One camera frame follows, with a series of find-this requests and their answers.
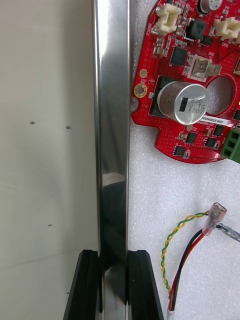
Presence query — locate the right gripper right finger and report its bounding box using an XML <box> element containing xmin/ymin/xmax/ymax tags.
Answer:
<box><xmin>125</xmin><ymin>249</ymin><xmax>165</xmax><ymax>320</ymax></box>

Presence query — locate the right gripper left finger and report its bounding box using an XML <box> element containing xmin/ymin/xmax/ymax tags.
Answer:
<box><xmin>62</xmin><ymin>249</ymin><xmax>103</xmax><ymax>320</ymax></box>

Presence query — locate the green-yellow red black wire harness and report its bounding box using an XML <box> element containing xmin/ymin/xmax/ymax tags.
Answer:
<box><xmin>160</xmin><ymin>202</ymin><xmax>240</xmax><ymax>320</ymax></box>

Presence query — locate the steel tray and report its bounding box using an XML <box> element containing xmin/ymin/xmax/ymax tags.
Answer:
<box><xmin>90</xmin><ymin>0</ymin><xmax>139</xmax><ymax>320</ymax></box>

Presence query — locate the round red circuit board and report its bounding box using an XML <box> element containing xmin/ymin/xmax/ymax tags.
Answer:
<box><xmin>130</xmin><ymin>0</ymin><xmax>240</xmax><ymax>165</ymax></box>

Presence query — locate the white foam sheet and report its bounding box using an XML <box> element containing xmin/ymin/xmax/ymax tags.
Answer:
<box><xmin>127</xmin><ymin>0</ymin><xmax>240</xmax><ymax>320</ymax></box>

